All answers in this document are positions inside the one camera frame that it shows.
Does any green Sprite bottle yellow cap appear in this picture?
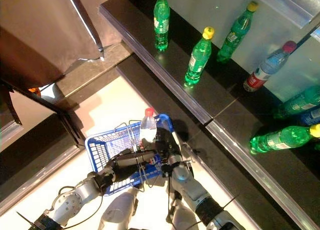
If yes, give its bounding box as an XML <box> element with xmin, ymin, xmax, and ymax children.
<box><xmin>216</xmin><ymin>1</ymin><xmax>260</xmax><ymax>63</ymax></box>
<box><xmin>153</xmin><ymin>0</ymin><xmax>171</xmax><ymax>52</ymax></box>
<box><xmin>184</xmin><ymin>26</ymin><xmax>216</xmax><ymax>87</ymax></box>
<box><xmin>249</xmin><ymin>123</ymin><xmax>320</xmax><ymax>155</ymax></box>
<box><xmin>273</xmin><ymin>86</ymin><xmax>320</xmax><ymax>119</ymax></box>

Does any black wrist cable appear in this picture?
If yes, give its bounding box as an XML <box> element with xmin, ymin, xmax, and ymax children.
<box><xmin>166</xmin><ymin>178</ymin><xmax>177</xmax><ymax>217</ymax></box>
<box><xmin>58</xmin><ymin>185</ymin><xmax>104</xmax><ymax>228</ymax></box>

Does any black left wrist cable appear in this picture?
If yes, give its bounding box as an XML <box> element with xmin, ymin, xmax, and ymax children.
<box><xmin>58</xmin><ymin>185</ymin><xmax>104</xmax><ymax>228</ymax></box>

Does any Pepsi bottle blue cap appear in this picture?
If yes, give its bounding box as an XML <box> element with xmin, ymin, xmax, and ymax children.
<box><xmin>299</xmin><ymin>109</ymin><xmax>320</xmax><ymax>126</ymax></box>

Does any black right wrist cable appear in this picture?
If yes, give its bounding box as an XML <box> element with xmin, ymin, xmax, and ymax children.
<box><xmin>166</xmin><ymin>178</ymin><xmax>177</xmax><ymax>217</ymax></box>

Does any water bottle red cap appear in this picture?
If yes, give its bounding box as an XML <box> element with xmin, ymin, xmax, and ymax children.
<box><xmin>138</xmin><ymin>107</ymin><xmax>158</xmax><ymax>143</ymax></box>
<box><xmin>243</xmin><ymin>41</ymin><xmax>298</xmax><ymax>92</ymax></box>

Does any blue plastic shopping basket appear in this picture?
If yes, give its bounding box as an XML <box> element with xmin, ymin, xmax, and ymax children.
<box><xmin>84</xmin><ymin>113</ymin><xmax>175</xmax><ymax>197</ymax></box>

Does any black shelf board clear edge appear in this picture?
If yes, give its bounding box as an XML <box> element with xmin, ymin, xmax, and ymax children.
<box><xmin>206</xmin><ymin>84</ymin><xmax>320</xmax><ymax>230</ymax></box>
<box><xmin>99</xmin><ymin>0</ymin><xmax>251</xmax><ymax>126</ymax></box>

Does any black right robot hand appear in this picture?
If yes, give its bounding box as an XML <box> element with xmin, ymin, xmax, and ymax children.
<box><xmin>140</xmin><ymin>128</ymin><xmax>183</xmax><ymax>163</ymax></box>

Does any dark shelving unit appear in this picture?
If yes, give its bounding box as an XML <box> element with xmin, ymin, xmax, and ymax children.
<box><xmin>0</xmin><ymin>81</ymin><xmax>86</xmax><ymax>211</ymax></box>

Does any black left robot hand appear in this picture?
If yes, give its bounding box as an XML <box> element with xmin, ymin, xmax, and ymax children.
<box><xmin>104</xmin><ymin>149</ymin><xmax>158</xmax><ymax>177</ymax></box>

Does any silver left robot leg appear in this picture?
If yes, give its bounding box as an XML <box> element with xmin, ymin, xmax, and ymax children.
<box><xmin>98</xmin><ymin>187</ymin><xmax>140</xmax><ymax>230</ymax></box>

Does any black shelf base plinth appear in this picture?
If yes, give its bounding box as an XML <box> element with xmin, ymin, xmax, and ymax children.
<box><xmin>116</xmin><ymin>52</ymin><xmax>301</xmax><ymax>230</ymax></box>

